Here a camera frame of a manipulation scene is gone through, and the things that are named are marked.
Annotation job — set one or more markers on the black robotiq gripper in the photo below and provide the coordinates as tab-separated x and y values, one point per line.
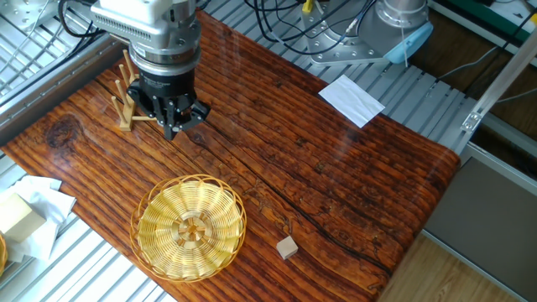
168	86

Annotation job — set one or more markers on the yellow wicker basket dish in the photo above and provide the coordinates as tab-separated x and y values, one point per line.
189	228

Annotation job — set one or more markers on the wooden peg dish rack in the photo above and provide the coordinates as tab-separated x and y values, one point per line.
126	117

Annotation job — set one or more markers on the wood-grain table cover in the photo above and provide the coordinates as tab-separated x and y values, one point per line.
272	168

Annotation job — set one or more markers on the white tissue cloth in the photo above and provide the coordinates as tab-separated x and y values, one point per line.
50	201

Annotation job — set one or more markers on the small wooden cube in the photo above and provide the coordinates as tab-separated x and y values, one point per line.
287	247

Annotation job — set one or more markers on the white paper sheet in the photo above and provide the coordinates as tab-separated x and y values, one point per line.
352	100

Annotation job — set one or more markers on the large beige wooden block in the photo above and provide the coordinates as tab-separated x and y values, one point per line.
19	218

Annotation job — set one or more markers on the yellow wicker basket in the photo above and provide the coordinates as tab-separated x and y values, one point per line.
2	256

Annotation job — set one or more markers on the grey flat panel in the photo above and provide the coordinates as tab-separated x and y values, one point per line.
491	226

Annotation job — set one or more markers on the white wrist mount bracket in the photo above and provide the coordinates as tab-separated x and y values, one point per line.
134	8

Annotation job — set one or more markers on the silver mount plate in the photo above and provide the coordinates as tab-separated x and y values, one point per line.
21	12
335	52

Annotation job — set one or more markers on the aluminium frame post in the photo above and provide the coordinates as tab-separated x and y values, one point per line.
499	79

